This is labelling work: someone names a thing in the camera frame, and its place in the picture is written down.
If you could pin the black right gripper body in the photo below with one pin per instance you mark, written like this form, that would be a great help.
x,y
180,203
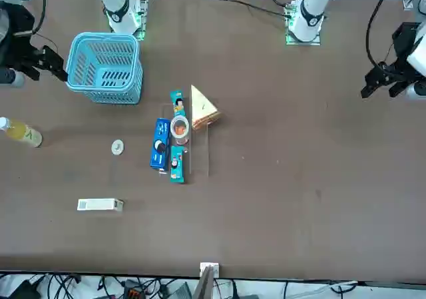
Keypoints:
x,y
20,36

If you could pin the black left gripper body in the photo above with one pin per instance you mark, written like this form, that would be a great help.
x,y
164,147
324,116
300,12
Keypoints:
x,y
404,42

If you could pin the round metal jar lid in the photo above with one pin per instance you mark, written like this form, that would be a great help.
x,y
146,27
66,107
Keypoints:
x,y
117,146

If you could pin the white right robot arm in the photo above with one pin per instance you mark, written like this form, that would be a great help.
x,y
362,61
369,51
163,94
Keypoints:
x,y
118,6

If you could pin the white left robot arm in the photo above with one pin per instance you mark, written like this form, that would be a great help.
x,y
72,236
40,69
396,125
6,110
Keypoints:
x,y
311,12

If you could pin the blue Oreo cookie box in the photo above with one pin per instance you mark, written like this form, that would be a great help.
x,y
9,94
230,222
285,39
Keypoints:
x,y
159,159

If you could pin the clear acrylic display shelf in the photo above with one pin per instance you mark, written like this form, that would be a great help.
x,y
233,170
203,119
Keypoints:
x,y
199,152

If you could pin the light blue plastic basket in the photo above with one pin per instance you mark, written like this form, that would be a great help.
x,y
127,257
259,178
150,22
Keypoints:
x,y
80,62

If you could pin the yellow juice bottle white cap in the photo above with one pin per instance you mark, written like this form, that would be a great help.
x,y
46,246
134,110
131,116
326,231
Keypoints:
x,y
23,132

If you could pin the teal snack packet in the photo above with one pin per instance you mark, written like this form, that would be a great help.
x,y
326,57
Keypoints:
x,y
178,102
177,169

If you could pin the white rectangular carton box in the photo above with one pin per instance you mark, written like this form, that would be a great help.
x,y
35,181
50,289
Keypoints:
x,y
98,204

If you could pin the triangular packaged sandwich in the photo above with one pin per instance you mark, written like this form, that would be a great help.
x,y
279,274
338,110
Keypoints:
x,y
201,107

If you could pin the orange black power plug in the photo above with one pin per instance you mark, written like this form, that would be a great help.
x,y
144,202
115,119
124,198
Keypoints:
x,y
132,293

